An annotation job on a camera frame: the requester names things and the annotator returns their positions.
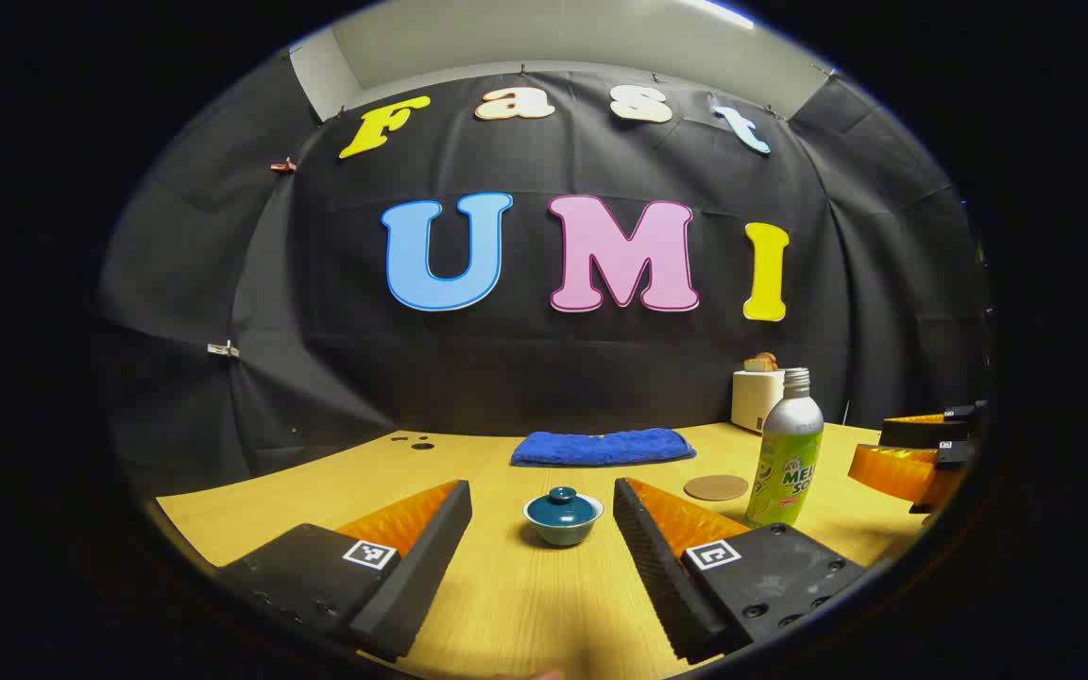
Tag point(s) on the silver green water bottle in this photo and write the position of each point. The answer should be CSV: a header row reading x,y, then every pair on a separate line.
x,y
785,453

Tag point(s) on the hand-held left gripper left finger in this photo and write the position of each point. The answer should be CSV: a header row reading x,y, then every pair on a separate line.
x,y
421,567

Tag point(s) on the blue folded towel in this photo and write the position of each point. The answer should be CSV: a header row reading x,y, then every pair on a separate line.
x,y
601,447

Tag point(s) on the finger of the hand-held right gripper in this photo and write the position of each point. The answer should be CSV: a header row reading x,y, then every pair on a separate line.
x,y
922,433
893,470

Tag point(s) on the toast slice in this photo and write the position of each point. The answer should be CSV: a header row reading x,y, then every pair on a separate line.
x,y
761,362

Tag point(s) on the silver cloth clip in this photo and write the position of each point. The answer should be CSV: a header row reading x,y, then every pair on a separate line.
x,y
222,349

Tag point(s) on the round brown coaster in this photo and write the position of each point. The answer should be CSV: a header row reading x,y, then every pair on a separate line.
x,y
709,488

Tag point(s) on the black backdrop cloth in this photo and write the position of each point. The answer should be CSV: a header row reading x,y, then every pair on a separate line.
x,y
506,368

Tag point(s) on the white toaster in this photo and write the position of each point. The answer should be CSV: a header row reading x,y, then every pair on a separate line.
x,y
752,401

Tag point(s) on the teal teacup with white inside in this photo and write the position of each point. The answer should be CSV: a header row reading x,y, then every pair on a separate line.
x,y
563,534

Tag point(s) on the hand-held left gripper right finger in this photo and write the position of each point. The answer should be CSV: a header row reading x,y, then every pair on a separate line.
x,y
653,576

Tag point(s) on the copper cloth clip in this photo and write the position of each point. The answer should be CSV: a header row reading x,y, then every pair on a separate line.
x,y
283,165

